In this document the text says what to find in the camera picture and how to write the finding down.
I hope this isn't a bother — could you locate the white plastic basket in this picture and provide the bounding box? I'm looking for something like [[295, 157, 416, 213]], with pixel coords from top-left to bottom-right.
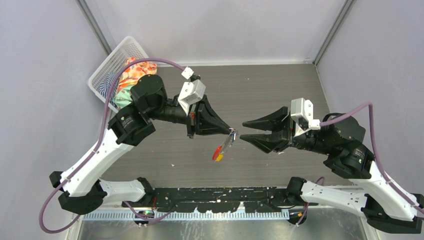
[[87, 36, 148, 113]]

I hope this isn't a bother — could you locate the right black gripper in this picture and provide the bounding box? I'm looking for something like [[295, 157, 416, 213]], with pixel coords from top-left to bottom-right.
[[236, 103, 332, 153]]

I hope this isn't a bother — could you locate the purple cable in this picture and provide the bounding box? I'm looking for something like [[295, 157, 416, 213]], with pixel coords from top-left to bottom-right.
[[318, 101, 424, 216], [38, 57, 193, 235]]

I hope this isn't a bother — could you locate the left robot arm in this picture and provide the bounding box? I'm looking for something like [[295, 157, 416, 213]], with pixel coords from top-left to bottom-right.
[[49, 74, 231, 215]]

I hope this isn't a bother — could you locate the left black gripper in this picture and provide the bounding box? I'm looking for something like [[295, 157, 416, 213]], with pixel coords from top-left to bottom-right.
[[147, 94, 232, 139]]

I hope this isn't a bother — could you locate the yellow tagged key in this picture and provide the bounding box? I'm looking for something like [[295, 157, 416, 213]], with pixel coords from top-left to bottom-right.
[[215, 154, 224, 162]]

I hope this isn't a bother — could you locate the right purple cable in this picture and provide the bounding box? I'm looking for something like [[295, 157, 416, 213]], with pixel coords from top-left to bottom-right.
[[318, 101, 424, 216]]

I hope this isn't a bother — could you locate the mint green cloth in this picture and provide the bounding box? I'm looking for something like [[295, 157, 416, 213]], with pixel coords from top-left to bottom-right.
[[112, 88, 133, 110]]

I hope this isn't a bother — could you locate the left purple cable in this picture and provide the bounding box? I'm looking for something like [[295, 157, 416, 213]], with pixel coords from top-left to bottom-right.
[[38, 57, 193, 235]]

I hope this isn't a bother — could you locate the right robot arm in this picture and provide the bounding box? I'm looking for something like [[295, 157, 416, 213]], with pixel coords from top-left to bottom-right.
[[240, 106, 424, 234]]

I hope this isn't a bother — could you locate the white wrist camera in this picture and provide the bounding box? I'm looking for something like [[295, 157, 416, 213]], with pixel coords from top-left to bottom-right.
[[290, 97, 321, 137], [177, 79, 206, 115]]

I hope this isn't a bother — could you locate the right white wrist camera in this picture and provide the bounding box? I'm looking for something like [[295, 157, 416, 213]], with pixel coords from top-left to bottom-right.
[[290, 97, 321, 137]]

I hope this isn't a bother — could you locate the blue striped cloth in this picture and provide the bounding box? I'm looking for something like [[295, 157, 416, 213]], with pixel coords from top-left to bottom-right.
[[97, 72, 119, 108]]

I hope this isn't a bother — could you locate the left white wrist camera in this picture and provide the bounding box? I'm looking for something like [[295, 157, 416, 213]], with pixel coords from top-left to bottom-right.
[[177, 79, 206, 115]]

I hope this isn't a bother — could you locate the red handled metal keyring holder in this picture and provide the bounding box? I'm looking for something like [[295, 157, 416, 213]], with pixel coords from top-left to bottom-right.
[[212, 128, 237, 161]]

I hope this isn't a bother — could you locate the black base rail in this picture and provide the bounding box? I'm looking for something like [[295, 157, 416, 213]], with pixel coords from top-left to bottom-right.
[[129, 186, 305, 213]]

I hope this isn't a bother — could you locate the orange floral cloth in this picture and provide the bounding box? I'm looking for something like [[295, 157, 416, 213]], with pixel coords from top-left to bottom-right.
[[115, 61, 157, 95]]

